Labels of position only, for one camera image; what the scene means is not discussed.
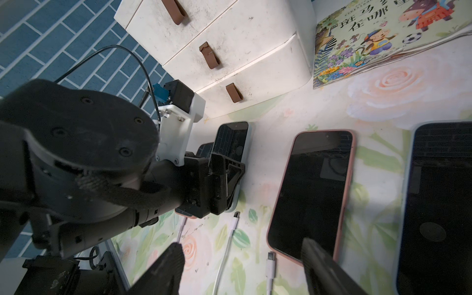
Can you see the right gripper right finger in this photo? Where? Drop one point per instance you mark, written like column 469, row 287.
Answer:
column 323, row 275

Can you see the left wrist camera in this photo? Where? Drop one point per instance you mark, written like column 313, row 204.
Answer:
column 180, row 108

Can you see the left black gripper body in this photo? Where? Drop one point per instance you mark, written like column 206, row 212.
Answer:
column 209, row 184

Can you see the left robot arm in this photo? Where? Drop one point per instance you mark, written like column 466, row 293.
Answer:
column 83, row 166

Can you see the green case phone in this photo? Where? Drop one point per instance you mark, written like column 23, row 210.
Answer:
column 234, row 147
column 435, row 249

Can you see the white three-drawer organizer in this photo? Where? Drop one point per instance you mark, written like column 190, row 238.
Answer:
column 234, row 54

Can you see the cartoon children's picture book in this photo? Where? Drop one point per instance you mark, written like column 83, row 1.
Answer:
column 365, row 34

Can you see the pink case phone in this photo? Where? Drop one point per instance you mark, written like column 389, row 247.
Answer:
column 314, row 193
column 204, row 151

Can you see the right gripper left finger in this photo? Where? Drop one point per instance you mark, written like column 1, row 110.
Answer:
column 164, row 276

